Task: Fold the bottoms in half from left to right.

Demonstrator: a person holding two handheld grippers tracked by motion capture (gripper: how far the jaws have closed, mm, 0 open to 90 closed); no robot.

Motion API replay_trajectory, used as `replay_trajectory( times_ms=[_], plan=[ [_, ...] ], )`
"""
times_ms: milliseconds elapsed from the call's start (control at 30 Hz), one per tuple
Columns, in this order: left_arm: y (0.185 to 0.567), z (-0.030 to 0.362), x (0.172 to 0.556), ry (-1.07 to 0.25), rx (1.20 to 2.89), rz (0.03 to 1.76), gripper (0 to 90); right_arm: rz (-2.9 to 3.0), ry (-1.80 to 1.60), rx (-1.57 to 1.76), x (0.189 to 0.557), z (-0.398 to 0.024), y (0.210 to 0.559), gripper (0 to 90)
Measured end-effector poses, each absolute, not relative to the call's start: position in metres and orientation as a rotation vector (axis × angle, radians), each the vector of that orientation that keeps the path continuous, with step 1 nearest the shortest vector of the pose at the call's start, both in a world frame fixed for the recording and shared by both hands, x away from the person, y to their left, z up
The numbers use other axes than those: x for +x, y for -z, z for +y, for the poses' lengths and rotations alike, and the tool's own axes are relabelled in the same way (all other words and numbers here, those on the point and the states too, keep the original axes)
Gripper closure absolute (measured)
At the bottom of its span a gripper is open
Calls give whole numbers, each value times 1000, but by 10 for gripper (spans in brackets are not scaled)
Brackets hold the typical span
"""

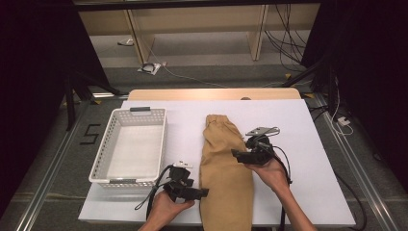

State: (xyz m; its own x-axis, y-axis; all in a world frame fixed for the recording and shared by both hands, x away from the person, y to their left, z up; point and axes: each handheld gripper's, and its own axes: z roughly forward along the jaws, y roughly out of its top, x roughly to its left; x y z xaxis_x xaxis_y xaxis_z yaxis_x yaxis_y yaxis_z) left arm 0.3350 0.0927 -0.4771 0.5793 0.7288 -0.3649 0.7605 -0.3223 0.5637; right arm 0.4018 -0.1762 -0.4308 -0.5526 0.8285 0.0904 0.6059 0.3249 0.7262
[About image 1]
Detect white table cover sheet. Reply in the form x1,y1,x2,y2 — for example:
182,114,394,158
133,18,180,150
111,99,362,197
77,98,356,228

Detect aluminium floor rail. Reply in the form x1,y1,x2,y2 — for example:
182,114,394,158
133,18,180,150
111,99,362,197
13,99,89,231
311,92,402,231

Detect clear packet with black ring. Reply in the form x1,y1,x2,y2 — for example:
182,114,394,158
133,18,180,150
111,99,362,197
138,62,162,76

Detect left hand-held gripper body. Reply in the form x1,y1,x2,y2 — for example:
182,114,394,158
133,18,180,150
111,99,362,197
163,162,196,204

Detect black tripod stand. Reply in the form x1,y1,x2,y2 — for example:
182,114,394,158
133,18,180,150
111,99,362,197
280,57,341,121
64,71,129,133

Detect hand-held gripper black cable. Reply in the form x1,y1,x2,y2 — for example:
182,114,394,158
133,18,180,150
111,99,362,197
134,165,176,222
263,141,369,231

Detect white perforated plastic basket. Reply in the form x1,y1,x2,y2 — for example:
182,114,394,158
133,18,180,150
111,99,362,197
88,106,167,190

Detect bundle of black floor cables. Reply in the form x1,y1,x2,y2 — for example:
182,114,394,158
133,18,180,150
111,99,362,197
264,3,309,73

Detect tan pants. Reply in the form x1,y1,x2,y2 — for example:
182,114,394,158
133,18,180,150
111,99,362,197
198,114,255,231

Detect wooden shelf unit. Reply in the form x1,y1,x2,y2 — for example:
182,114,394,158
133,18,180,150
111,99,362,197
78,3,321,65

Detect person's left hand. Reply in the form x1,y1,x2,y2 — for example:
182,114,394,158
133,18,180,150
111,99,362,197
148,191,196,224

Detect left hand-held gripper black cable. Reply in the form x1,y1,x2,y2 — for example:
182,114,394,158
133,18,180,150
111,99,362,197
134,165,176,222

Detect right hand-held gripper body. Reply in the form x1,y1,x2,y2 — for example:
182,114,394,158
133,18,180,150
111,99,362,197
244,126,281,167

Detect white floor cable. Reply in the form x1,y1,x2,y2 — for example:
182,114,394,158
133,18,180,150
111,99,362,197
162,62,230,90

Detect right hand-held gripper black cable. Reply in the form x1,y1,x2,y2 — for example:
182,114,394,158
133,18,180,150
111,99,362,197
263,141,369,231

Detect person's right hand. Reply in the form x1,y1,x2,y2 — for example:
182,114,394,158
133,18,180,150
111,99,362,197
244,157,292,193

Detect black curtain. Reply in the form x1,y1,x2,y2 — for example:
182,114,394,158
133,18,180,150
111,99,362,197
0,0,110,210
301,0,408,187

